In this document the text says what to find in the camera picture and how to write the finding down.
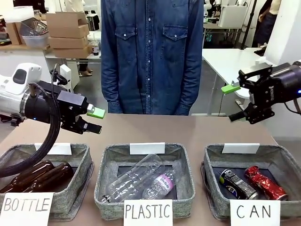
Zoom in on person in denim shirt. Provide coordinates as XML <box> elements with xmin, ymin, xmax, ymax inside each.
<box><xmin>100</xmin><ymin>0</ymin><xmax>204</xmax><ymax>116</ymax></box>

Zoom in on crushed red drink can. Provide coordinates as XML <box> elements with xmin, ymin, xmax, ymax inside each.
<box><xmin>244</xmin><ymin>165</ymin><xmax>289</xmax><ymax>201</ymax></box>

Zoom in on gray fabric basket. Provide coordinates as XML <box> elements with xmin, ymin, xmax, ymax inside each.
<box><xmin>0</xmin><ymin>144</ymin><xmax>95</xmax><ymax>221</ymax></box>
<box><xmin>94</xmin><ymin>142</ymin><xmax>196</xmax><ymax>218</ymax></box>
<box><xmin>201</xmin><ymin>144</ymin><xmax>301</xmax><ymax>221</ymax></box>

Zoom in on small brown cardboard box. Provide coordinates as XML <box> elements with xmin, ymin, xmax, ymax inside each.
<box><xmin>6</xmin><ymin>22</ymin><xmax>25</xmax><ymax>46</ymax></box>

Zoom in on brown glass bottle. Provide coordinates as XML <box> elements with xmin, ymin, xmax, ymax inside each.
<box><xmin>0</xmin><ymin>160</ymin><xmax>55</xmax><ymax>194</ymax></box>
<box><xmin>22</xmin><ymin>162</ymin><xmax>74</xmax><ymax>194</ymax></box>

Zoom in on clear plastic storage bin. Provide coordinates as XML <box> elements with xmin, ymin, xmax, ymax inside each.
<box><xmin>22</xmin><ymin>35</ymin><xmax>49</xmax><ymax>47</ymax></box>

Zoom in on flat closed cardboard box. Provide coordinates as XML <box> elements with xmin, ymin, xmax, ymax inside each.
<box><xmin>48</xmin><ymin>36</ymin><xmax>91</xmax><ymax>50</ymax></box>
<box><xmin>53</xmin><ymin>46</ymin><xmax>94</xmax><ymax>58</ymax></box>

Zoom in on BOTTLE paper label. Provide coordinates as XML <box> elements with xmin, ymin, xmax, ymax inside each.
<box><xmin>0</xmin><ymin>192</ymin><xmax>55</xmax><ymax>226</ymax></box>

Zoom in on background person legs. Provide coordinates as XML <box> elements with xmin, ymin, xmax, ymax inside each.
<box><xmin>79</xmin><ymin>62</ymin><xmax>94</xmax><ymax>77</ymax></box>

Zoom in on person's right forearm denim sleeve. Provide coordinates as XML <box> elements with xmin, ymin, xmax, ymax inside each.
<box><xmin>101</xmin><ymin>58</ymin><xmax>123</xmax><ymax>112</ymax></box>

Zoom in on black tripod pole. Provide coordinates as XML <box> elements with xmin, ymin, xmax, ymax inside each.
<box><xmin>239</xmin><ymin>0</ymin><xmax>258</xmax><ymax>50</ymax></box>

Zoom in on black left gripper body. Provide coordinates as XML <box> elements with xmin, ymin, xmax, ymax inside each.
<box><xmin>24</xmin><ymin>81</ymin><xmax>89</xmax><ymax>135</ymax></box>

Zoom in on small purple-label plastic bottle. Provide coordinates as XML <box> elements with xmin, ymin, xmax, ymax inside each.
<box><xmin>142</xmin><ymin>168</ymin><xmax>177</xmax><ymax>201</ymax></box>

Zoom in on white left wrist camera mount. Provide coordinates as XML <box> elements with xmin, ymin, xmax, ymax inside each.
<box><xmin>52</xmin><ymin>64</ymin><xmax>71</xmax><ymax>92</ymax></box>

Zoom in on large clear plastic bottle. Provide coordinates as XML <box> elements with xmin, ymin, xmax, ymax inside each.
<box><xmin>102</xmin><ymin>153</ymin><xmax>170</xmax><ymax>203</ymax></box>

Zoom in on metal wire basket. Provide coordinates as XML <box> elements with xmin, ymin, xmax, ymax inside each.
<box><xmin>18</xmin><ymin>18</ymin><xmax>49</xmax><ymax>37</ymax></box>

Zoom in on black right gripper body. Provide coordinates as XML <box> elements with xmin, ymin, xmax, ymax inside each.
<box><xmin>248</xmin><ymin>70</ymin><xmax>287</xmax><ymax>117</ymax></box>

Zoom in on white desk with legs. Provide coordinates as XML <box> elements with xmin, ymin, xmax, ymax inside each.
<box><xmin>44</xmin><ymin>53</ymin><xmax>102</xmax><ymax>94</ymax></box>

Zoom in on background person dark skirt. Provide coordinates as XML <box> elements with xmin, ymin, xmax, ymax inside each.
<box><xmin>253</xmin><ymin>0</ymin><xmax>280</xmax><ymax>48</ymax></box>

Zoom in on PLASTIC paper label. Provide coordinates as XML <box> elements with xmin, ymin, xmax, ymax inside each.
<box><xmin>122</xmin><ymin>198</ymin><xmax>174</xmax><ymax>226</ymax></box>

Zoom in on large white table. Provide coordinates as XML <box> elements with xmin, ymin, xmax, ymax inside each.
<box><xmin>202</xmin><ymin>48</ymin><xmax>280</xmax><ymax>116</ymax></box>

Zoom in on clear plastic drink cup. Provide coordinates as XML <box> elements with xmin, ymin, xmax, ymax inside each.
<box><xmin>91</xmin><ymin>39</ymin><xmax>102</xmax><ymax>57</ymax></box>

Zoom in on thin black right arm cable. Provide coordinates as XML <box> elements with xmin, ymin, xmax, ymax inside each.
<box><xmin>284</xmin><ymin>97</ymin><xmax>301</xmax><ymax>113</ymax></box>

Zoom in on open cardboard box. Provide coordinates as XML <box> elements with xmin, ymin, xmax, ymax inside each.
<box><xmin>46</xmin><ymin>11</ymin><xmax>90</xmax><ymax>38</ymax></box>

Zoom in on CAN paper label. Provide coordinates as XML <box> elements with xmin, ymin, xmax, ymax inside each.
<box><xmin>230</xmin><ymin>199</ymin><xmax>282</xmax><ymax>226</ymax></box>

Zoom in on black drink can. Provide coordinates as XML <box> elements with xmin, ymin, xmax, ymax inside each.
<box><xmin>219</xmin><ymin>168</ymin><xmax>259</xmax><ymax>201</ymax></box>

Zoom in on blank white card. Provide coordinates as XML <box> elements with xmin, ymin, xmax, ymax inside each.
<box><xmin>222</xmin><ymin>143</ymin><xmax>261</xmax><ymax>154</ymax></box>
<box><xmin>129</xmin><ymin>142</ymin><xmax>166</xmax><ymax>155</ymax></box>
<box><xmin>34</xmin><ymin>142</ymin><xmax>72</xmax><ymax>155</ymax></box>

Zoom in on person's left forearm denim sleeve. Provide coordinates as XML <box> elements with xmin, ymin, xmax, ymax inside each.
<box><xmin>181</xmin><ymin>58</ymin><xmax>204</xmax><ymax>114</ymax></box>

